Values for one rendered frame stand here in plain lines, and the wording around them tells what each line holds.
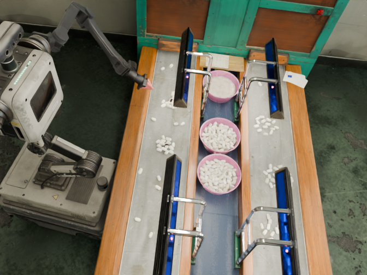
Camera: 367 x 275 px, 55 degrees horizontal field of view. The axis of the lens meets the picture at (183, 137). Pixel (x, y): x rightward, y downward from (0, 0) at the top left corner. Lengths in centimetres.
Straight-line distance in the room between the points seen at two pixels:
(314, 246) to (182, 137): 99
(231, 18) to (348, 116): 178
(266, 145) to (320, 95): 164
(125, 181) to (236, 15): 134
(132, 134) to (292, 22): 133
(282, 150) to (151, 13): 128
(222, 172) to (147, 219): 55
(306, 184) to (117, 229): 114
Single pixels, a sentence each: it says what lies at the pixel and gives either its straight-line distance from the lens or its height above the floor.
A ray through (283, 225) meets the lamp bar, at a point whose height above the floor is 108.
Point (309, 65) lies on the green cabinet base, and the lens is 290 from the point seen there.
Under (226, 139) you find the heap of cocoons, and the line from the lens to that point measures 227.
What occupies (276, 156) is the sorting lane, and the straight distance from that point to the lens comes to 230.
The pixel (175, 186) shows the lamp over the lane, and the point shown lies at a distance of 167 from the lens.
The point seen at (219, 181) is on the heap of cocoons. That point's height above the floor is 74.
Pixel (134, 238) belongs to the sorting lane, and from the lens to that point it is 195.
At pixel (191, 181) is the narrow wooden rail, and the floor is 77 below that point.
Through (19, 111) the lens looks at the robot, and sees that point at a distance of 161.
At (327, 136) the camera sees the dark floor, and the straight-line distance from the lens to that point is 355.
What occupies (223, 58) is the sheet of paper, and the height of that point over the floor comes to 78.
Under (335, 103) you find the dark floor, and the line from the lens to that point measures 386.
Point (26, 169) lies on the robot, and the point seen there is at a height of 47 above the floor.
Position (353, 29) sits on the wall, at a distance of 398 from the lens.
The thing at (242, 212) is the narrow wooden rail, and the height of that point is 76.
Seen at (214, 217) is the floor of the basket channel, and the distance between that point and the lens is 209.
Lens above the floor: 260
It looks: 56 degrees down
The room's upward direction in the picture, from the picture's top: 9 degrees clockwise
